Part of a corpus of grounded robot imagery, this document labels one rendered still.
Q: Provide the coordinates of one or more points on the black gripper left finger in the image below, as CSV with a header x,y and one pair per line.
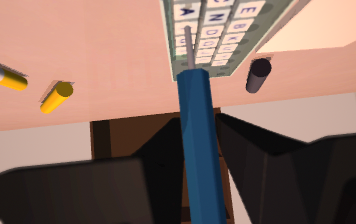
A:
x,y
143,188

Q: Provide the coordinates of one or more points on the blue stylus with thin white tip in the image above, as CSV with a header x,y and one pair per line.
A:
x,y
202,163

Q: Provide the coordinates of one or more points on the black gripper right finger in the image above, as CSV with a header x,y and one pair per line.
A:
x,y
282,180

